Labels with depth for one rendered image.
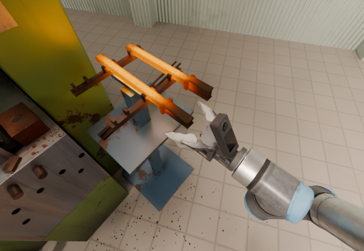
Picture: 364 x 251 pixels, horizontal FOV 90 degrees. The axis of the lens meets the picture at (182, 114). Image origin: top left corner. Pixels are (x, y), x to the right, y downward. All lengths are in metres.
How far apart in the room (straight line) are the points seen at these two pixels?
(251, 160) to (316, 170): 1.44
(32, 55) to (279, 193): 0.82
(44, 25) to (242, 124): 1.58
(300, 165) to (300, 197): 1.36
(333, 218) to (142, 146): 0.62
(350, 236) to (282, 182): 0.14
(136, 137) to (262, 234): 1.11
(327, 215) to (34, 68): 0.94
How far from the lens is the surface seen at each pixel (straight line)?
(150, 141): 0.79
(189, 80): 0.60
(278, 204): 0.49
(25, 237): 1.07
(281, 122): 1.99
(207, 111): 0.54
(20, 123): 0.76
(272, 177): 0.47
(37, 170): 0.76
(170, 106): 0.53
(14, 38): 0.77
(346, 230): 0.54
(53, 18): 0.79
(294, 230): 1.65
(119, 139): 0.83
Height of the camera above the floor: 1.46
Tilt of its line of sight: 55 degrees down
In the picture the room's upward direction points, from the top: straight up
